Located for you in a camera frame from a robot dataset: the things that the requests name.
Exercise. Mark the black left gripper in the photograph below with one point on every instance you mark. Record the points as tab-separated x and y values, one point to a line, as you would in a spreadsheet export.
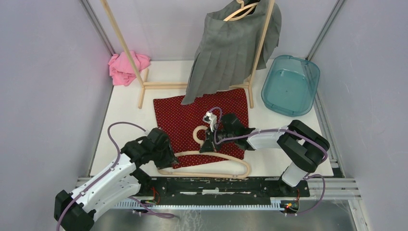
169	157

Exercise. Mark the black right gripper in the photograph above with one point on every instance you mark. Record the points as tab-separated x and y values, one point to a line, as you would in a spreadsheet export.
210	145

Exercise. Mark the red polka dot cloth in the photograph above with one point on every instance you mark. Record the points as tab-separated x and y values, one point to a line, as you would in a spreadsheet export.
179	121

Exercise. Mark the grey pleated skirt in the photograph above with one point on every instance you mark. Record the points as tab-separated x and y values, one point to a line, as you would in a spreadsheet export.
226	53

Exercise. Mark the wooden clothes hanger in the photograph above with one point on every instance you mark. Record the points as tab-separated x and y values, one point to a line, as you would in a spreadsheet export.
245	9

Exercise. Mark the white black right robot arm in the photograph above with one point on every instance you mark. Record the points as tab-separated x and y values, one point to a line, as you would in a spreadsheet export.
305	147

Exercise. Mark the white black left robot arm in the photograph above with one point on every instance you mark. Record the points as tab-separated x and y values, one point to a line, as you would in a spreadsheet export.
79	209

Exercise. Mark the wooden clothes rack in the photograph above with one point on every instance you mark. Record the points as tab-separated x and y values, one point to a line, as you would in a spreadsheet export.
174	73

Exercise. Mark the pink cloth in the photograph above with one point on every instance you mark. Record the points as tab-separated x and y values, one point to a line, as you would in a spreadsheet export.
121	70

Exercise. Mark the teal plastic basket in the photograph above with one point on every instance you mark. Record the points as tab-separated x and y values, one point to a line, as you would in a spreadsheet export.
290	86

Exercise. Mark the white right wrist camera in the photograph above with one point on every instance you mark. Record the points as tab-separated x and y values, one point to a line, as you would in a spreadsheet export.
211	119

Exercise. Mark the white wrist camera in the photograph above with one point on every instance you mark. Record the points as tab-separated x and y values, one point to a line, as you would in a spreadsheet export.
149	131
211	119

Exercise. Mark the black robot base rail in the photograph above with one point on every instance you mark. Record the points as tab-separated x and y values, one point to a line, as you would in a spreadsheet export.
212	191

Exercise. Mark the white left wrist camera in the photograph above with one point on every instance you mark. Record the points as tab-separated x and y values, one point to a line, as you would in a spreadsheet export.
149	131

